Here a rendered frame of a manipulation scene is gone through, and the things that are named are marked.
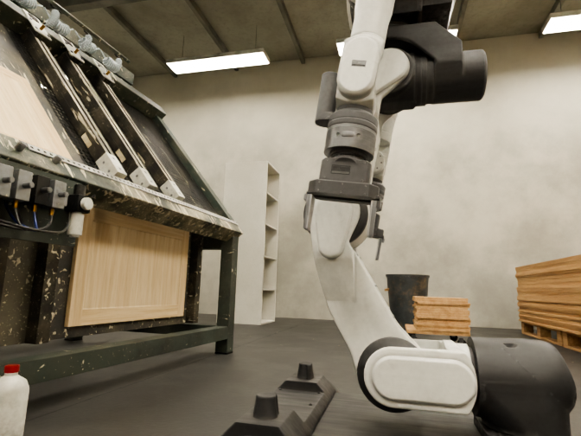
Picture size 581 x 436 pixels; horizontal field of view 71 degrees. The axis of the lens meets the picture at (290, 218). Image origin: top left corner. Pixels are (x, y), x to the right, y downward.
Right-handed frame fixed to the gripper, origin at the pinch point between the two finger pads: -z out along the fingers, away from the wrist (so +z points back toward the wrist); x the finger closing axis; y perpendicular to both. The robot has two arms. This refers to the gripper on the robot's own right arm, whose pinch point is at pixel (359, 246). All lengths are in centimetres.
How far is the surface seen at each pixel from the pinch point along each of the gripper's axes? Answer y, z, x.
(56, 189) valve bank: 8, 0, 97
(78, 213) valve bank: -7, -6, 100
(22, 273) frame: -17, -32, 127
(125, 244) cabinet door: -71, -14, 124
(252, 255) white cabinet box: -367, 2, 156
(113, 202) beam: -34, 3, 108
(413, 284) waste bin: -389, 7, -39
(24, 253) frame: -17, -24, 129
